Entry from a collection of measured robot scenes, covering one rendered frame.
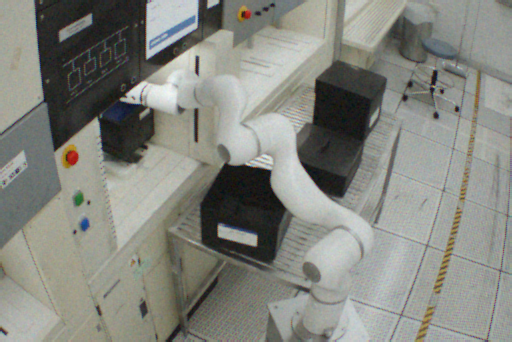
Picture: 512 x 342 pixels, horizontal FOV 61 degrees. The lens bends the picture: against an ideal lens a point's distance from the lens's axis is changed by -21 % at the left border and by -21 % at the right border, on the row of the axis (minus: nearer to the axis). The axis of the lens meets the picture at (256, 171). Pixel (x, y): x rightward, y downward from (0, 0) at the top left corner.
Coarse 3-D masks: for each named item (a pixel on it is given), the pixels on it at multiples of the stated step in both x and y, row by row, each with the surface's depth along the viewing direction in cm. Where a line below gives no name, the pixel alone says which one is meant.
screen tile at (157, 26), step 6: (162, 0) 142; (150, 6) 138; (156, 6) 141; (162, 6) 144; (168, 6) 147; (150, 12) 139; (156, 12) 142; (168, 12) 148; (162, 18) 147; (168, 18) 149; (150, 24) 142; (156, 24) 145; (162, 24) 148; (168, 24) 151; (150, 30) 143; (156, 30) 146; (150, 36) 145
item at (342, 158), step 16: (304, 128) 232; (320, 128) 233; (304, 144) 222; (320, 144) 223; (336, 144) 224; (352, 144) 225; (304, 160) 214; (320, 160) 215; (336, 160) 215; (352, 160) 216; (320, 176) 212; (336, 176) 209; (352, 176) 222; (336, 192) 213
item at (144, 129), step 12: (108, 108) 185; (144, 108) 192; (108, 120) 181; (132, 120) 188; (144, 120) 195; (108, 132) 186; (120, 132) 183; (132, 132) 190; (144, 132) 198; (108, 144) 190; (120, 144) 186; (132, 144) 193; (120, 156) 190
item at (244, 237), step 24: (240, 168) 200; (216, 192) 195; (240, 192) 207; (264, 192) 203; (216, 216) 179; (240, 216) 201; (264, 216) 201; (288, 216) 191; (216, 240) 186; (240, 240) 183; (264, 240) 179
